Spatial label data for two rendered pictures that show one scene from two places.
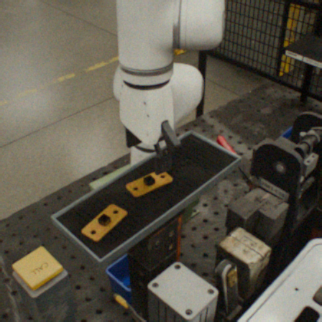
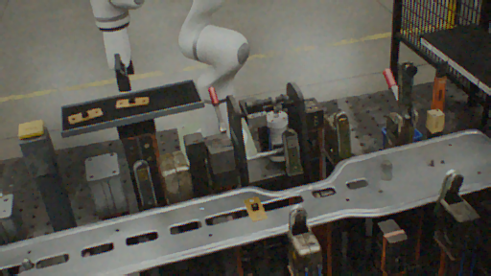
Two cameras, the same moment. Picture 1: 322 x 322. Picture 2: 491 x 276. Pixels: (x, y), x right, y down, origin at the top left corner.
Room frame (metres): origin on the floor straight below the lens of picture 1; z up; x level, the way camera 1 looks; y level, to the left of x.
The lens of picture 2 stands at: (-0.36, -0.96, 1.92)
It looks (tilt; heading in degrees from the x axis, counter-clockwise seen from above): 34 degrees down; 33
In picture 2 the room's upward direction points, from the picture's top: 6 degrees counter-clockwise
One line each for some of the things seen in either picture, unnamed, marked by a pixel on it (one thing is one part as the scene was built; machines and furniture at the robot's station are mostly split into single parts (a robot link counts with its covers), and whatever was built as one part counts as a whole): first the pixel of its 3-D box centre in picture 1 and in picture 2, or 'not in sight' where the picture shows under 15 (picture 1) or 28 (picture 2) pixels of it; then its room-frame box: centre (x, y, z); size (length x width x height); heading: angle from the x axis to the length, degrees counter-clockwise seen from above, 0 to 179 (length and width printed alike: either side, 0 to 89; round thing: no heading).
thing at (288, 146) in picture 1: (284, 211); (270, 170); (0.74, -0.31, 0.94); 0.18 x 0.13 x 0.49; 135
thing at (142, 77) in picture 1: (145, 67); (112, 17); (0.61, 0.02, 1.40); 0.09 x 0.08 x 0.03; 35
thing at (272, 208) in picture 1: (253, 257); (226, 198); (0.64, -0.22, 0.89); 0.13 x 0.11 x 0.38; 45
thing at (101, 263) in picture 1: (152, 189); (131, 106); (0.59, 0.02, 1.16); 0.37 x 0.14 x 0.02; 135
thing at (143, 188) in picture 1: (149, 181); (131, 101); (0.61, 0.02, 1.17); 0.08 x 0.04 x 0.01; 125
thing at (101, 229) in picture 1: (104, 220); (84, 114); (0.50, 0.10, 1.17); 0.08 x 0.04 x 0.01; 145
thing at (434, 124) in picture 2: not in sight; (430, 167); (1.00, -0.68, 0.88); 0.04 x 0.04 x 0.36; 45
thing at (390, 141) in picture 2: not in sight; (397, 168); (0.97, -0.59, 0.88); 0.07 x 0.06 x 0.35; 45
